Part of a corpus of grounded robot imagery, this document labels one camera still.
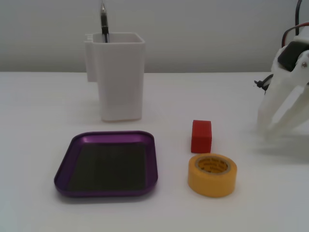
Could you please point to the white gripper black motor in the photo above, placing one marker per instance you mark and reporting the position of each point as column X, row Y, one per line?
column 284, row 83

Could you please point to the yellow tape roll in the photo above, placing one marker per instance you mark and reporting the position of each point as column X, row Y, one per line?
column 210, row 183

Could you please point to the white plastic pen holder box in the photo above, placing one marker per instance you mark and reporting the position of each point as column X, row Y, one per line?
column 120, row 79

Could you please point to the red plastic block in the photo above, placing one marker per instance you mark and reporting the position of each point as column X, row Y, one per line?
column 201, row 140

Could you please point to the purple metal tray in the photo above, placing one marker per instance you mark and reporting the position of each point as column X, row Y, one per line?
column 108, row 166

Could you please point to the black pen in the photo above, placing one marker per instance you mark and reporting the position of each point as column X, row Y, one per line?
column 104, row 21

